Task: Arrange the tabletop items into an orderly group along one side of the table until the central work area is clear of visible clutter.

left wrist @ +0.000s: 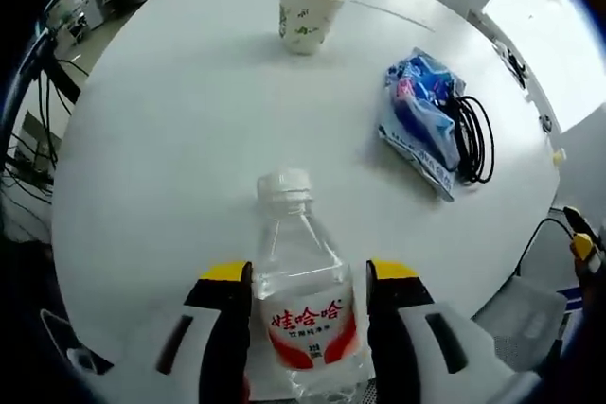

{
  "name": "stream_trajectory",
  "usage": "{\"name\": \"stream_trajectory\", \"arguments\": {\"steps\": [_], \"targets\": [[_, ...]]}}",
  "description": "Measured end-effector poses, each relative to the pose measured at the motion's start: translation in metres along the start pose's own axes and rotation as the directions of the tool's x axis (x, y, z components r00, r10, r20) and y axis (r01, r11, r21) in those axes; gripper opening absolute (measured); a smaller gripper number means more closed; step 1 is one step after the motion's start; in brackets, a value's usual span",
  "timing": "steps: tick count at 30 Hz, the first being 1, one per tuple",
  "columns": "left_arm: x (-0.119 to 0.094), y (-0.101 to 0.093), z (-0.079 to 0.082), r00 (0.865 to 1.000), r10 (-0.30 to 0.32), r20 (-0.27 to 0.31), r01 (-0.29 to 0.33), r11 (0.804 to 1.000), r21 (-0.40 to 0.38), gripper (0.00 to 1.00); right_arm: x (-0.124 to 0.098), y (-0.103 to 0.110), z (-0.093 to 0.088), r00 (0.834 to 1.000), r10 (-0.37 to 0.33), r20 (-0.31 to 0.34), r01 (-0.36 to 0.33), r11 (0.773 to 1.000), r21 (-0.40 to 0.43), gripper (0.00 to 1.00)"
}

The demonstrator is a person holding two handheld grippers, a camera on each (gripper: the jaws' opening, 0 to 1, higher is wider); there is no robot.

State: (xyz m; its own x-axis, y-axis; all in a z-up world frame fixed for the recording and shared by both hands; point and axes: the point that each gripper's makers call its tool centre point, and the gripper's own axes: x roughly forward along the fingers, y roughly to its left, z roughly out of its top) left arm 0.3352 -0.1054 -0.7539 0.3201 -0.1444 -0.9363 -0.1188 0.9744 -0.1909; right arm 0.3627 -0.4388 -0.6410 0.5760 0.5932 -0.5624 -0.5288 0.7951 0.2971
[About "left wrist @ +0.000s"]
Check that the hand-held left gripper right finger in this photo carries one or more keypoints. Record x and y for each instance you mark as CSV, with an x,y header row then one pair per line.
x,y
393,319

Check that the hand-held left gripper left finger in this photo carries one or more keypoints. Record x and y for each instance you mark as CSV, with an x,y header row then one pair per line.
x,y
222,328

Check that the clear plastic water bottle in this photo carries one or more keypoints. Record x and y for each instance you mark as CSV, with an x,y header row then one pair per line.
x,y
303,290

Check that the white and blue zip pouch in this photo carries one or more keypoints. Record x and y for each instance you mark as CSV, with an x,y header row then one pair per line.
x,y
426,163

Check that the blue packet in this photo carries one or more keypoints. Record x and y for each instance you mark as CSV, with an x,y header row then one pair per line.
x,y
421,87

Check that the white floral paper cup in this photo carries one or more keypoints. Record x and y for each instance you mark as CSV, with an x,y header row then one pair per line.
x,y
305,16

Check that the small yellow item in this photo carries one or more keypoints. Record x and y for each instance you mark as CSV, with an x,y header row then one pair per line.
x,y
558,157

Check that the grey chair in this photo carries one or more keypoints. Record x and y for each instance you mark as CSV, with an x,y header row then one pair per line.
x,y
525,314

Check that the round table socket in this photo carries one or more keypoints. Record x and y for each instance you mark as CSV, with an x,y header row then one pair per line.
x,y
547,125

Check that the white table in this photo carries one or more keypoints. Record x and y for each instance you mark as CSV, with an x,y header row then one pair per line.
x,y
165,139

